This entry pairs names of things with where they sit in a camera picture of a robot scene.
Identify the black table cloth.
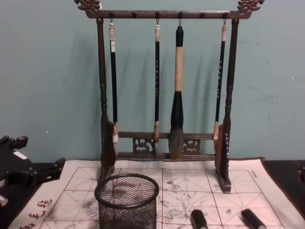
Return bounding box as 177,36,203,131
0,159,305,229

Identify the white calligraphy cloth, red grid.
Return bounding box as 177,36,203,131
7,156,288,229

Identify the black wire mesh cup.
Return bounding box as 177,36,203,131
94,173,160,229

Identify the thin black calligraphy brush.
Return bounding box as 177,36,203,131
213,23,228,149
152,23,162,155

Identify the thin brush with white label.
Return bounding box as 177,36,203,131
108,21,121,159

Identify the large black and tan brush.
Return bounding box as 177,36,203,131
168,25,185,160

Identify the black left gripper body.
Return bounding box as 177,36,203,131
0,146,32,196

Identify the dark carved wooden brush rack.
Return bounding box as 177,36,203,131
73,0,268,194

